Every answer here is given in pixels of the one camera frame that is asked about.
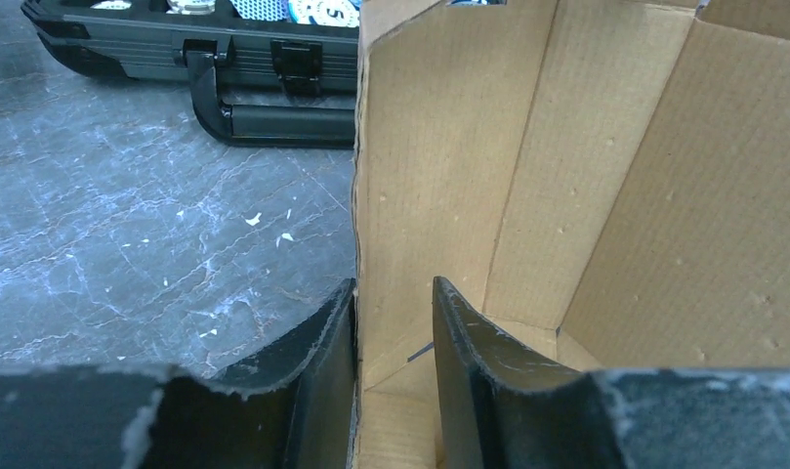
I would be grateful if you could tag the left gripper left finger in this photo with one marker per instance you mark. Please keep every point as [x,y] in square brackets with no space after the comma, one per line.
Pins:
[290,405]

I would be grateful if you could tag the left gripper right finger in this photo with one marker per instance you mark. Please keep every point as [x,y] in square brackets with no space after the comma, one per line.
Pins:
[503,405]

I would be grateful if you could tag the cardboard box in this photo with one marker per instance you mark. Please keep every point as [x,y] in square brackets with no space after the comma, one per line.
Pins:
[606,181]

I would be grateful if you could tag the black poker chip case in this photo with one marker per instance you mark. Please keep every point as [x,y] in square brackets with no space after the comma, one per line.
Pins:
[247,64]

